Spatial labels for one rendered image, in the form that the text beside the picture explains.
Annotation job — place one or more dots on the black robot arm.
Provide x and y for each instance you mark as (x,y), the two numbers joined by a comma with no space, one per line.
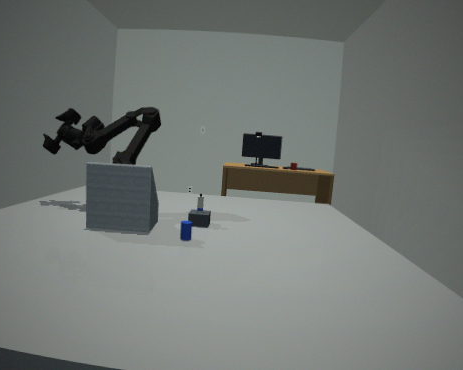
(94,135)

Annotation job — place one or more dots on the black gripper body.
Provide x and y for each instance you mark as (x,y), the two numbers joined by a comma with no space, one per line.
(63,132)

